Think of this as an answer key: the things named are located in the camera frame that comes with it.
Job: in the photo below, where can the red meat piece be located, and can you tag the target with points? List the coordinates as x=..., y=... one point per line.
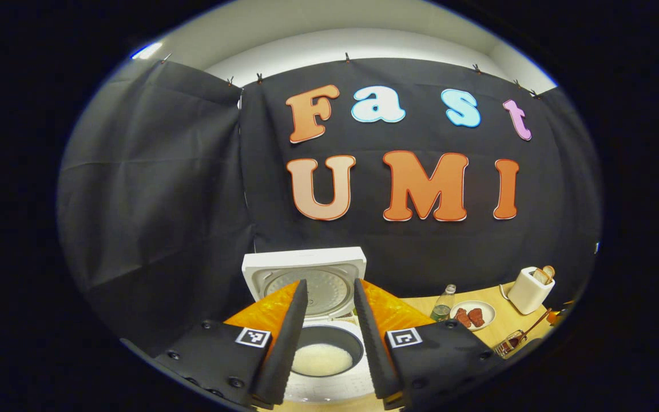
x=462, y=317
x=476, y=317

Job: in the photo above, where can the toasted bread slice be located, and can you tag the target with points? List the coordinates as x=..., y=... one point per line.
x=549, y=272
x=540, y=276

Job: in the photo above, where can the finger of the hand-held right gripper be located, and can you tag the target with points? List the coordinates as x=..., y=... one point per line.
x=557, y=316

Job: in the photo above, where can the white toaster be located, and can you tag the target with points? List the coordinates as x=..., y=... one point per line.
x=527, y=294

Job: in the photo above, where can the white rice cooker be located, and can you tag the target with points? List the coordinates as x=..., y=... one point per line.
x=306, y=257

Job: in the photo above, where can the white rice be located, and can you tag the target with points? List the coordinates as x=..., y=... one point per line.
x=322, y=360

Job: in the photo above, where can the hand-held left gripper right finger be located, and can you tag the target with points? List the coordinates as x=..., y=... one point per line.
x=372, y=343

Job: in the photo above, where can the white round plate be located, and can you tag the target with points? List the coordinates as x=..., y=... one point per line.
x=487, y=320

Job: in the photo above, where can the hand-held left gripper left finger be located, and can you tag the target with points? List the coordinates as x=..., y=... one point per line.
x=286, y=343

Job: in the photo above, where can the ceiling light panel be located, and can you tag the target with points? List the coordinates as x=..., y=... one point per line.
x=146, y=50

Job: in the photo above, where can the clear plastic water bottle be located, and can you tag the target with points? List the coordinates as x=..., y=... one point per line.
x=443, y=306

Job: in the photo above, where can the brown wooden spoon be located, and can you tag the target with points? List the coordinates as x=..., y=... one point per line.
x=535, y=324

